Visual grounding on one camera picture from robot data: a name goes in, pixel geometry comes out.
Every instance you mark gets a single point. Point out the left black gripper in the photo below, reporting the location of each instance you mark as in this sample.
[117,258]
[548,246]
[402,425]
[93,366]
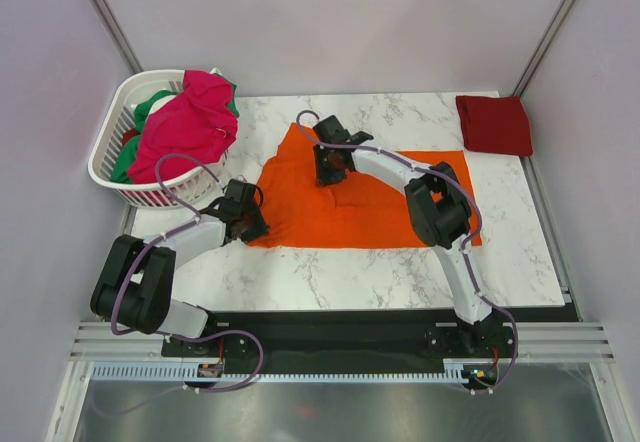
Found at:
[260,228]

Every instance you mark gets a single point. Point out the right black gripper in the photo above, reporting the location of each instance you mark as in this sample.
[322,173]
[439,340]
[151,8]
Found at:
[323,176]

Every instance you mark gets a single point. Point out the orange t-shirt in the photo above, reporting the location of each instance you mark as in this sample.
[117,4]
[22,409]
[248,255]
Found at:
[360,212]

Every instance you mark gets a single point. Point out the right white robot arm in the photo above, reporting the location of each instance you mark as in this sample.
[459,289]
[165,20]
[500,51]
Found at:
[439,208]

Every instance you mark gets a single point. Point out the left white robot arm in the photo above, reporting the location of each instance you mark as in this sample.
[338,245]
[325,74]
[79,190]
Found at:
[134,288]

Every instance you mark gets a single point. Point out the white plastic laundry basket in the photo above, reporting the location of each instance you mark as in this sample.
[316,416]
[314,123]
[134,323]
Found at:
[188,120]

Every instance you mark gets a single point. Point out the magenta t-shirt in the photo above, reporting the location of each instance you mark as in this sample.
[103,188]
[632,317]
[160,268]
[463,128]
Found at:
[185,132]

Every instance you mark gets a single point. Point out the green t-shirt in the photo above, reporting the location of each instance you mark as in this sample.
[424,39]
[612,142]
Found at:
[135,137]

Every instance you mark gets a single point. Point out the red garment in basket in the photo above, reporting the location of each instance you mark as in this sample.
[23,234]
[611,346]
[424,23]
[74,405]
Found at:
[130,138]

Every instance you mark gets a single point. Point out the folded dark red t-shirt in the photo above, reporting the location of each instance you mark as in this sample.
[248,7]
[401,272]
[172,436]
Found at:
[494,125]

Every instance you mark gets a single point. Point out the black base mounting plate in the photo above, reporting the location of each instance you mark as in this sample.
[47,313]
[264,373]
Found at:
[351,340]

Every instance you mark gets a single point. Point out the white slotted cable duct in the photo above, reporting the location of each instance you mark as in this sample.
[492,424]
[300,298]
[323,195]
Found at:
[193,372]

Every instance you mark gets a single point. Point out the aluminium frame rail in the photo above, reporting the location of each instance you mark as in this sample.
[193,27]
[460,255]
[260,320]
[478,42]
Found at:
[94,341]

